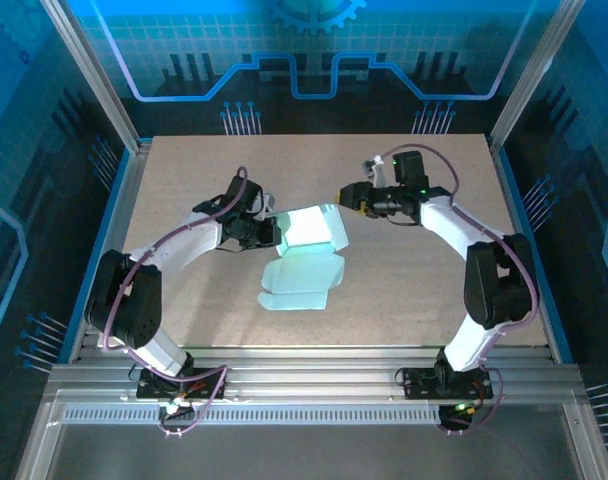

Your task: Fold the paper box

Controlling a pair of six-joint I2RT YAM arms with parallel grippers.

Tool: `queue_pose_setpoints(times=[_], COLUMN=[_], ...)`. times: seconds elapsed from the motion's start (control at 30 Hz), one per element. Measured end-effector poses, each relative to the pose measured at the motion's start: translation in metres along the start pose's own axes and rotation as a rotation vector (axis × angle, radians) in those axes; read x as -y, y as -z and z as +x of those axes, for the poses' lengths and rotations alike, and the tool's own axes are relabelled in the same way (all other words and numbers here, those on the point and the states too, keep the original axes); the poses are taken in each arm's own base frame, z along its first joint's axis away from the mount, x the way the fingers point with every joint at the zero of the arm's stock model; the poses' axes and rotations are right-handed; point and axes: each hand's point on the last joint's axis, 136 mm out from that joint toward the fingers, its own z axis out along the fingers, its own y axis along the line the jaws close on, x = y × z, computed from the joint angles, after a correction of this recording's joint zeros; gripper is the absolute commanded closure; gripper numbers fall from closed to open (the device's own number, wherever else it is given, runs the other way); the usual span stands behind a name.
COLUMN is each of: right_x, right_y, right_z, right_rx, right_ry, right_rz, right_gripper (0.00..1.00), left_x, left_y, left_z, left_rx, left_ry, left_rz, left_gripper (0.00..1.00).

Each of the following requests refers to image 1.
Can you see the light teal paper box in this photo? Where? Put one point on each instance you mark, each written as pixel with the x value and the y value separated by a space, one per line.
pixel 304 280

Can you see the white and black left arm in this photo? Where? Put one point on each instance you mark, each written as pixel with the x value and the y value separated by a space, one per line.
pixel 129 300

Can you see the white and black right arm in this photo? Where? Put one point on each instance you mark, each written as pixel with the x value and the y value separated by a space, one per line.
pixel 499 280

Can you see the white power connector plug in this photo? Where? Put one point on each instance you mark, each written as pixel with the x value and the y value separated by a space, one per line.
pixel 466 407
pixel 174 407

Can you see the aluminium side rail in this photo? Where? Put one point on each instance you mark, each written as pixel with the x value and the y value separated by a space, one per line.
pixel 502 175
pixel 135 175

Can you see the aluminium table rail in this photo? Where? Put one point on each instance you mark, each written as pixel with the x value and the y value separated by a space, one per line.
pixel 309 372

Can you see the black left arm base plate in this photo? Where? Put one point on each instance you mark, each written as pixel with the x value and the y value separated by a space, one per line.
pixel 214 382

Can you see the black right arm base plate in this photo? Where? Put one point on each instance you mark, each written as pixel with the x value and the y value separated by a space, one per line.
pixel 419 385

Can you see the aluminium frame post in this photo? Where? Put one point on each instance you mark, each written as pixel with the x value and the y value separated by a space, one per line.
pixel 532 75
pixel 98 75

